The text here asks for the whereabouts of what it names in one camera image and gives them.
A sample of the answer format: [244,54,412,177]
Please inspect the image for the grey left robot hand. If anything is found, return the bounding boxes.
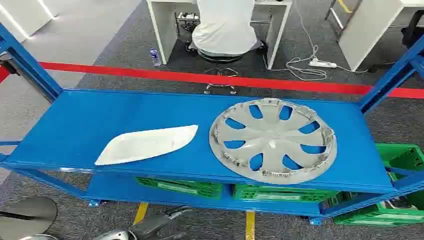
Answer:
[132,205,196,240]

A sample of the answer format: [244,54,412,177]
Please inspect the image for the white curved plastic panel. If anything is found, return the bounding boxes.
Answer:
[94,124,199,167]

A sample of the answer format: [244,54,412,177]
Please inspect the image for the green plastic crate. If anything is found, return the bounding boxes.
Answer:
[135,177,223,200]
[231,184,339,204]
[326,143,424,227]

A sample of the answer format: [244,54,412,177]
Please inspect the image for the blue metal shelf rack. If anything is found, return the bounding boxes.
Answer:
[0,23,424,227]

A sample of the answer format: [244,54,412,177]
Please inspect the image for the grey wheel hubcap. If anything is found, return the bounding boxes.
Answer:
[208,97,338,185]

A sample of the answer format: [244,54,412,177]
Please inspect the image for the clear water bottle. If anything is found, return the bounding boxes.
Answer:
[149,48,162,67]

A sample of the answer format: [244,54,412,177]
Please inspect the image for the black round stool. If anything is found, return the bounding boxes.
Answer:
[198,49,244,95]

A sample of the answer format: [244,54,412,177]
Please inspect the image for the white desk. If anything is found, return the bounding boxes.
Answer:
[337,0,424,72]
[145,0,293,70]

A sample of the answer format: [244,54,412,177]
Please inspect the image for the person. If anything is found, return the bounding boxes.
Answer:
[191,0,259,57]

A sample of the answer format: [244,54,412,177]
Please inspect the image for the white power strip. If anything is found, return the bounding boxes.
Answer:
[308,58,338,69]

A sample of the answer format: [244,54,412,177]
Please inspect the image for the white counter with light strips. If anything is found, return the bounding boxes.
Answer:
[0,0,59,44]

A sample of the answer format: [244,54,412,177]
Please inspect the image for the black office chair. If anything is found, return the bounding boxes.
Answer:
[401,9,424,49]

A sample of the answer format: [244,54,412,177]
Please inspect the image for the grey round base plate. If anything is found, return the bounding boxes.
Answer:
[0,197,58,240]

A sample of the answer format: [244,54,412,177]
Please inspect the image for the white power cable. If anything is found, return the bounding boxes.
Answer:
[263,0,370,82]

